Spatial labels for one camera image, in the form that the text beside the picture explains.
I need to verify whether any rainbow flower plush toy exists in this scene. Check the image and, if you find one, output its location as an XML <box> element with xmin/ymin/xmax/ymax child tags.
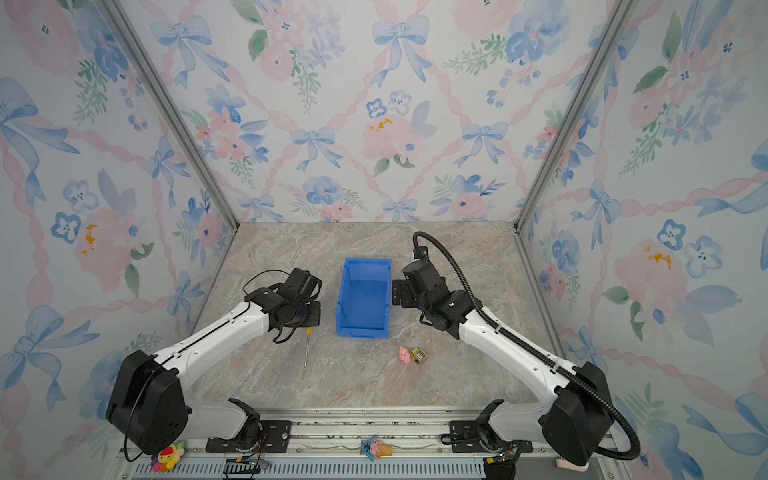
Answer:
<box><xmin>151</xmin><ymin>441</ymin><xmax>185</xmax><ymax>473</ymax></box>

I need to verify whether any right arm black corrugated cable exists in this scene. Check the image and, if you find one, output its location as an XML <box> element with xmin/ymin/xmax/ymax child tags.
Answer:
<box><xmin>412</xmin><ymin>230</ymin><xmax>642</xmax><ymax>462</ymax></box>

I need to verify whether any left aluminium corner post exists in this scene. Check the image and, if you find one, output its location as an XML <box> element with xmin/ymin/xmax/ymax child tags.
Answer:
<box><xmin>95</xmin><ymin>0</ymin><xmax>239</xmax><ymax>231</ymax></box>

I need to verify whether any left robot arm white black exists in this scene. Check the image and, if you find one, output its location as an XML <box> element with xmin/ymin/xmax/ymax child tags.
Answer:
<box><xmin>105</xmin><ymin>268</ymin><xmax>323</xmax><ymax>455</ymax></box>

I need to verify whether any aluminium corner post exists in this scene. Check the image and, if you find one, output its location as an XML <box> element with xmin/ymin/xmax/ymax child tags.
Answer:
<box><xmin>514</xmin><ymin>0</ymin><xmax>636</xmax><ymax>236</ymax></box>
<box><xmin>95</xmin><ymin>0</ymin><xmax>239</xmax><ymax>231</ymax></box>

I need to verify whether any aluminium rail base frame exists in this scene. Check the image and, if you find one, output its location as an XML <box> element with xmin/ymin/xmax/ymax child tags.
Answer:
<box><xmin>106</xmin><ymin>407</ymin><xmax>630</xmax><ymax>479</ymax></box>

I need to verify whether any right aluminium corner post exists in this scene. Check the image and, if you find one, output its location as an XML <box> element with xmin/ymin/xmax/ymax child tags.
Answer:
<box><xmin>514</xmin><ymin>0</ymin><xmax>636</xmax><ymax>236</ymax></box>

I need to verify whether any blue orange small toy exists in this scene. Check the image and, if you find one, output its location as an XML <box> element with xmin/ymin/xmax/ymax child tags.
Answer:
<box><xmin>361</xmin><ymin>436</ymin><xmax>393</xmax><ymax>461</ymax></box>

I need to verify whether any yellow handled screwdriver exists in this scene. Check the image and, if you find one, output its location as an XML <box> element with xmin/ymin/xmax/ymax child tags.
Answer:
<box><xmin>302</xmin><ymin>327</ymin><xmax>314</xmax><ymax>372</ymax></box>

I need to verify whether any white pink object on rail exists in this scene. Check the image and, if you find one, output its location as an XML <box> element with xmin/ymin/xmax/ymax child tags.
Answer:
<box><xmin>555</xmin><ymin>458</ymin><xmax>589</xmax><ymax>472</ymax></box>

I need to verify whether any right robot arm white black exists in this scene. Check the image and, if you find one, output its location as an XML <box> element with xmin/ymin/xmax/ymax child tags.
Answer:
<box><xmin>392</xmin><ymin>259</ymin><xmax>613</xmax><ymax>466</ymax></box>

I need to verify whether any blue plastic bin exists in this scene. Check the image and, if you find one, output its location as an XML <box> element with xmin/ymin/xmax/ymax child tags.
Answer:
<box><xmin>336</xmin><ymin>257</ymin><xmax>392</xmax><ymax>339</ymax></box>

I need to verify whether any pink pig toy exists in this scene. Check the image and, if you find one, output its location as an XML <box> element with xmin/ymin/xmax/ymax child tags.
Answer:
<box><xmin>398</xmin><ymin>347</ymin><xmax>412</xmax><ymax>365</ymax></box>

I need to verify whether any small colourful toy block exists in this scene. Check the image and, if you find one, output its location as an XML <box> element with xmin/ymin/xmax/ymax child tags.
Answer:
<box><xmin>410</xmin><ymin>348</ymin><xmax>428</xmax><ymax>364</ymax></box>

